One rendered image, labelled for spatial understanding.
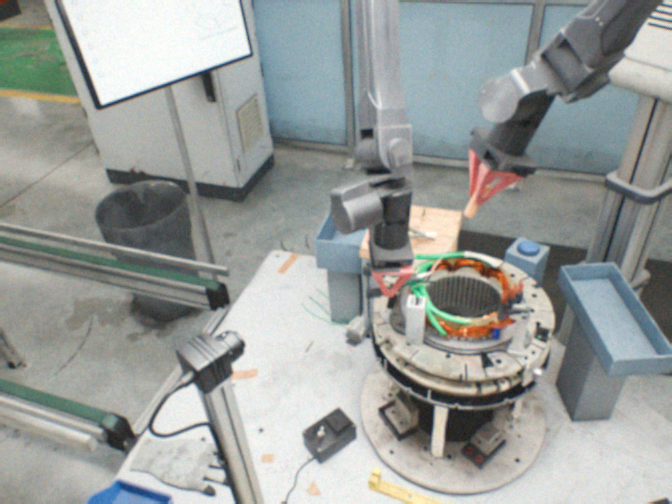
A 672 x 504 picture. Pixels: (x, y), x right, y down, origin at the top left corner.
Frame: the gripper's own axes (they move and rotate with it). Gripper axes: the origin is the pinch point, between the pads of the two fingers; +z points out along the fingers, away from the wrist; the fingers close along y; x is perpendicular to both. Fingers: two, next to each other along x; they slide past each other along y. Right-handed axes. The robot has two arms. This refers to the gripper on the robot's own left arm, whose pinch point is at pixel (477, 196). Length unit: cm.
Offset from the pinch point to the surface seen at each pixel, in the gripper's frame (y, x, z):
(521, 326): 14.8, 7.8, 13.5
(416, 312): 7.6, -6.1, 18.5
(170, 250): -124, -29, 121
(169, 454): -1, -39, 71
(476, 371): 16.3, 3.4, 22.7
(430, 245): -19.9, 11.8, 26.0
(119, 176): -260, -50, 177
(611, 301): 3.6, 39.7, 18.1
